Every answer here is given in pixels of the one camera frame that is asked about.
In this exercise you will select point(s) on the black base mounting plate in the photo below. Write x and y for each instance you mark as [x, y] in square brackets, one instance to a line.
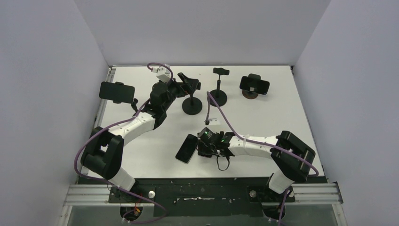
[210, 197]

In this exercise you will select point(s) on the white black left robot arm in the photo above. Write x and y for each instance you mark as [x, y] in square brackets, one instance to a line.
[102, 153]

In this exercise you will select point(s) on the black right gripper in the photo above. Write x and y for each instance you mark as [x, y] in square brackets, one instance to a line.
[202, 145]

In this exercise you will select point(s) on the silver-edged black phone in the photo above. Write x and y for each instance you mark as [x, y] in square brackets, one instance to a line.
[187, 149]

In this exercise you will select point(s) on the black round-base phone stand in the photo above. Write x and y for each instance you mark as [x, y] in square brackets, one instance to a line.
[219, 96]

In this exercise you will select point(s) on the black bent-arm phone stand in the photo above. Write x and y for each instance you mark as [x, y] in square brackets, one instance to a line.
[134, 104]

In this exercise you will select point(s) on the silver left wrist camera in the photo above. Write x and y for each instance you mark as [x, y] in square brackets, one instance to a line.
[162, 73]

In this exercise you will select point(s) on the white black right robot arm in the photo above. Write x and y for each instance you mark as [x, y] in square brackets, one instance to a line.
[292, 156]

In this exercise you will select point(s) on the black ball-joint phone stand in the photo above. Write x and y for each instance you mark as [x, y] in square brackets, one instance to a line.
[192, 105]

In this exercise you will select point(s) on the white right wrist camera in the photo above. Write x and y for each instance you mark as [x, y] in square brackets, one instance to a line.
[211, 122]

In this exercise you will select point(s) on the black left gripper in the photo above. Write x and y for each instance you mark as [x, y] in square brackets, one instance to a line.
[181, 87]

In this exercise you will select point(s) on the black phone on brown stand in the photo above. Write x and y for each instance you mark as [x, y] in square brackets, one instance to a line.
[254, 85]

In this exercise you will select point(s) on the brown-base small phone stand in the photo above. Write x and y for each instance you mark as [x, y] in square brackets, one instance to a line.
[251, 94]

